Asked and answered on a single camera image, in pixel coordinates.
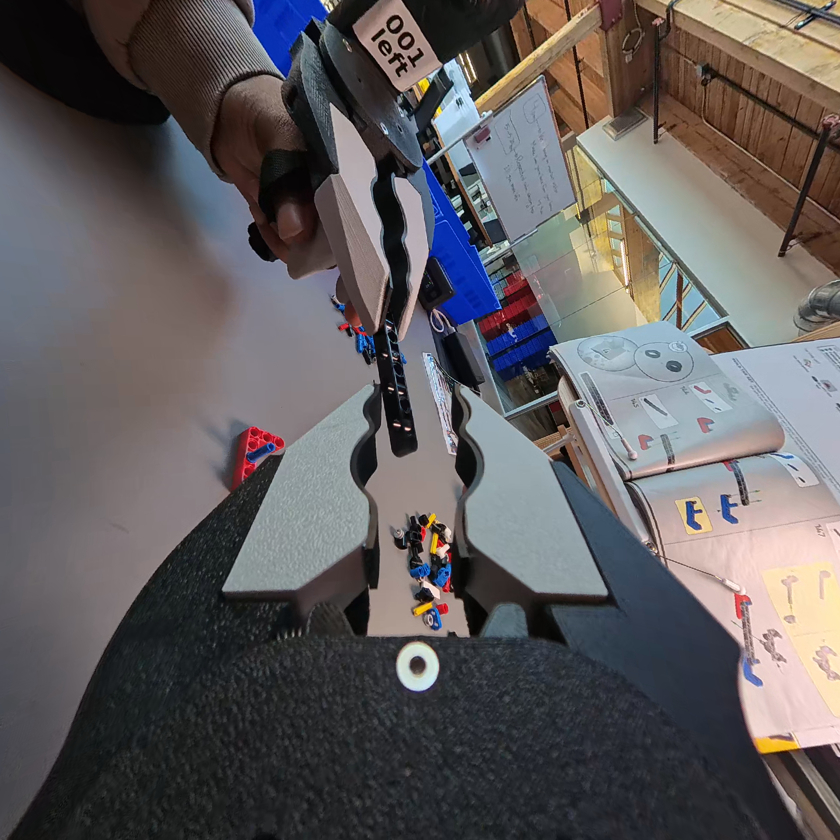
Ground printed task sheet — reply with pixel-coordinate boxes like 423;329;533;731
712;338;840;460

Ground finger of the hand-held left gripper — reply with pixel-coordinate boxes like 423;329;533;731
314;101;398;337
392;174;437;343

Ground lego sticker sheet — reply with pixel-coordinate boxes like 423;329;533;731
422;352;460;455

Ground long black lego beam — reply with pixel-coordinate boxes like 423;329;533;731
374;315;419;458

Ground small black box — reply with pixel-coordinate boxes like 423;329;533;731
420;258;455;311

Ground red angled lego beam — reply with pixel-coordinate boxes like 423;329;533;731
230;427;286;492

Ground pile of mixed lego pieces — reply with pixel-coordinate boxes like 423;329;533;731
392;512;455;631

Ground person's left forearm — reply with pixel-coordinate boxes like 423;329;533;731
82;0;286;178

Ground stack of white containers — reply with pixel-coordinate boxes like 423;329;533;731
433;79;487;152

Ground stacks of red blue bins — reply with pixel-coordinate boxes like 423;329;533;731
476;269;559;382

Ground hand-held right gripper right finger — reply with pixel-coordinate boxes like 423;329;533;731
453;384;610;636

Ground flat black box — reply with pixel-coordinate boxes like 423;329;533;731
441;330;487;392

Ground lego instruction booklet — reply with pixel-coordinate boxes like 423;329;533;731
548;322;840;749

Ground booklet stand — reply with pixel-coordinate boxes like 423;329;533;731
535;377;660;555

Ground wire page holder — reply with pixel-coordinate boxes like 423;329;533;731
656;554;749;595
577;399;639;460

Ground whiteboard on stand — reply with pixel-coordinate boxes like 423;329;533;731
462;75;578;245

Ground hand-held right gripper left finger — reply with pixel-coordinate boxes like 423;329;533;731
222;384;383;623

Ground silver air duct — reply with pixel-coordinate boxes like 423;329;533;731
793;279;840;337

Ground pile of blue lego pins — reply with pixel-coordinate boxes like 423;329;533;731
328;294;408;368

